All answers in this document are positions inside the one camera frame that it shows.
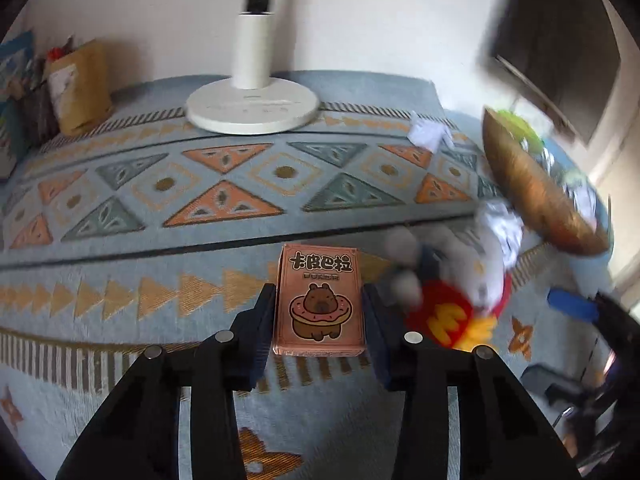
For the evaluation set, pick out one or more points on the white cat fries plush toy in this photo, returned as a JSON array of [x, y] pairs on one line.
[[475, 270]]

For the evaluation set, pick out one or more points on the black wall monitor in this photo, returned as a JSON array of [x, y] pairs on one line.
[[560, 35]]

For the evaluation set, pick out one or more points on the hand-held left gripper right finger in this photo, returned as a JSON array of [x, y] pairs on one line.
[[378, 340]]

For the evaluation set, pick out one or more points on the patterned woven table mat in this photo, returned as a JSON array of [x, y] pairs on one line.
[[200, 240]]

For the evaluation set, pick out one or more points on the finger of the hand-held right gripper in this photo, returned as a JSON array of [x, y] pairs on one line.
[[572, 304], [550, 385]]

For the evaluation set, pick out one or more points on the bunch of red pens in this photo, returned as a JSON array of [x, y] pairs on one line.
[[59, 51]]

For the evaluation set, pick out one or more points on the green item in basket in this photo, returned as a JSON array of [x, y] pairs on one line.
[[517, 125]]

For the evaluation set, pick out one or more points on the brown paper pen holder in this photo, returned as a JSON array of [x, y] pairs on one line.
[[80, 90]]

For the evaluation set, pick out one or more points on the long crumpled white paper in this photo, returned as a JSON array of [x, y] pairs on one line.
[[502, 232]]

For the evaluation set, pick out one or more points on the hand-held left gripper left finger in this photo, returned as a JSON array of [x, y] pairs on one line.
[[260, 340]]

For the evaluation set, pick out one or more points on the pink card box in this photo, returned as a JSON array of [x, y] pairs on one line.
[[320, 305]]

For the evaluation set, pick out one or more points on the brown wicker basket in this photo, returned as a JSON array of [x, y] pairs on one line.
[[530, 190]]

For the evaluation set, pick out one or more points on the black mesh pen holder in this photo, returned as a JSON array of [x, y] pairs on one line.
[[40, 112]]

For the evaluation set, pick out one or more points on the row of upright books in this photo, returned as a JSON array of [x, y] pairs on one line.
[[12, 110]]

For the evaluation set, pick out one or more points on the white desk lamp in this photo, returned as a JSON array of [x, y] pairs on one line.
[[252, 100]]

